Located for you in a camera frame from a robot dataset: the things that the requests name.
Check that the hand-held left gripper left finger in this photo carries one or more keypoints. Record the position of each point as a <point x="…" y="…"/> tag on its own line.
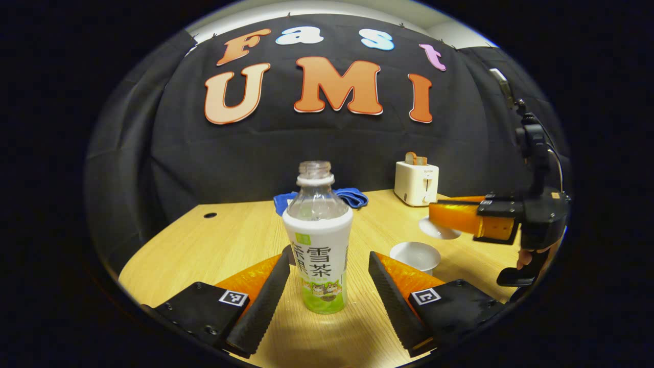
<point x="265" y="306"/>

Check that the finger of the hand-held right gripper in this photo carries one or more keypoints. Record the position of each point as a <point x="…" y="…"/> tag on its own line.
<point x="462" y="199"/>
<point x="460" y="217"/>

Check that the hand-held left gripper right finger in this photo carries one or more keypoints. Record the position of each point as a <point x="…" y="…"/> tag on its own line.
<point x="391" y="306"/>

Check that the white teacup lid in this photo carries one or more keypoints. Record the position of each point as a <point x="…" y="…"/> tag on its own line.
<point x="439" y="233"/>

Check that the white teacup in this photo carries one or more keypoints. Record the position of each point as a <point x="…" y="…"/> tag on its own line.
<point x="415" y="255"/>

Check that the clear water bottle white label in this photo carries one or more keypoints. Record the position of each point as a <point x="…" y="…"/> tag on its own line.
<point x="318" y="240"/>

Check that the cream white toaster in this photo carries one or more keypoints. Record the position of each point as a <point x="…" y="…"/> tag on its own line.
<point x="415" y="184"/>

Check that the blue folded towel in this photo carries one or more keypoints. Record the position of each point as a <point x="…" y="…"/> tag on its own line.
<point x="355" y="197"/>

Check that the black backdrop cloth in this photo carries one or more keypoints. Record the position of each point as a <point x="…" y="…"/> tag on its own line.
<point x="230" y="163"/>

